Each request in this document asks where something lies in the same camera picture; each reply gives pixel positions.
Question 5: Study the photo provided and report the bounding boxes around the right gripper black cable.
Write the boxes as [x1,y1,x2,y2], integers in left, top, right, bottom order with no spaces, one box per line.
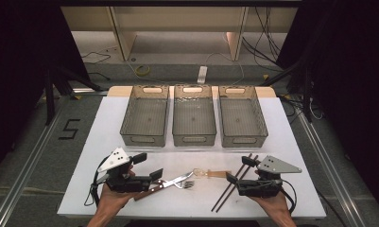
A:
[280,178,298,216]

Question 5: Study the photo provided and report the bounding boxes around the thin white floor cable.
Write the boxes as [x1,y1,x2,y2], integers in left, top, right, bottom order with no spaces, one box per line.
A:
[205,51,246,87]

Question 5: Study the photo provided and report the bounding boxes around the person's left hand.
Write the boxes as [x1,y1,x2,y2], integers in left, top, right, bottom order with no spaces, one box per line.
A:
[96,164,141,218]

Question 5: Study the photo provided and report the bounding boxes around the black metal stand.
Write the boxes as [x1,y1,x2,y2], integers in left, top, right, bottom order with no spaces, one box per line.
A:
[262,58,315,124]
[43,64,104,127]

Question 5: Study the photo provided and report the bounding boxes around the person's right hand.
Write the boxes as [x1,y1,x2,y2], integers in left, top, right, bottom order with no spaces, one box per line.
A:
[248,169,293,219]

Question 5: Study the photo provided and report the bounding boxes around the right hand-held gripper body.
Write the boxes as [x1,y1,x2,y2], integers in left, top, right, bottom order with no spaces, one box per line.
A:
[235,155,303,199]

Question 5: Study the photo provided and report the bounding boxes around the wooden handled table knife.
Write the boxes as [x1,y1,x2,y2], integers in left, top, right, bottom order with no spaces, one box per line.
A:
[133,170,195,201]

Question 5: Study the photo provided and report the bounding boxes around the white board table cover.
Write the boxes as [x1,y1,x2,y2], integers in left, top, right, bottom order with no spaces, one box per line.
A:
[57,96,327,219]

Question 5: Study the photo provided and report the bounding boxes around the metal fork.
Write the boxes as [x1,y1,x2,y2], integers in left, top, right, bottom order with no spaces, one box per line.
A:
[150,179,197,190]

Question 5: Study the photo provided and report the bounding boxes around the wooden handled spoon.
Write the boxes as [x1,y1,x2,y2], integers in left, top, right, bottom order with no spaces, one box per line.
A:
[192,167,233,180]

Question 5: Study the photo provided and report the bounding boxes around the beige wooden shelf unit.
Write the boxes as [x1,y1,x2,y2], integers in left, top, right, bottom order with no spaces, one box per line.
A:
[60,6,299,62]

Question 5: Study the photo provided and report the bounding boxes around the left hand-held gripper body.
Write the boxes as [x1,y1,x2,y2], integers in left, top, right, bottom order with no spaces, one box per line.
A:
[95,147,153,194]

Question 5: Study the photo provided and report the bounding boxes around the thin dark floor cable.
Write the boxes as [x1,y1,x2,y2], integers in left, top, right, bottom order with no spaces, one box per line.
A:
[80,51,112,65]

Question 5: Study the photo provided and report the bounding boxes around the bundle of black cables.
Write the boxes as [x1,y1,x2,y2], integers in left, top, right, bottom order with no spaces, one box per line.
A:
[241,6,284,65]

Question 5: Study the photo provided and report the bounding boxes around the smoky clear plastic bin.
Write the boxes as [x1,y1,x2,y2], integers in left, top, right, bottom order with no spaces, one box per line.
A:
[119,84,170,148]
[218,84,269,148]
[172,84,217,148]

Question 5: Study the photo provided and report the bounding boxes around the aluminium floor rail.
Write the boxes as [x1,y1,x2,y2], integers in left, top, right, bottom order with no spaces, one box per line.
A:
[0,94,70,227]
[295,110,368,227]

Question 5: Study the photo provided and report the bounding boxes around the white power strip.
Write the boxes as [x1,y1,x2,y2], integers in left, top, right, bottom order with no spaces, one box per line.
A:
[197,65,208,84]

